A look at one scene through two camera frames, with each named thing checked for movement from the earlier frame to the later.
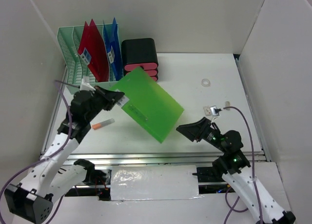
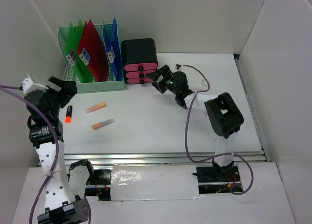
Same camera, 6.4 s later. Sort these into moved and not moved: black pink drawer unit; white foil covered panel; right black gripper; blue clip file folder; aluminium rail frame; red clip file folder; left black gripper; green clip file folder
Moved: left black gripper; right black gripper; green clip file folder
Not moved: blue clip file folder; red clip file folder; aluminium rail frame; white foil covered panel; black pink drawer unit
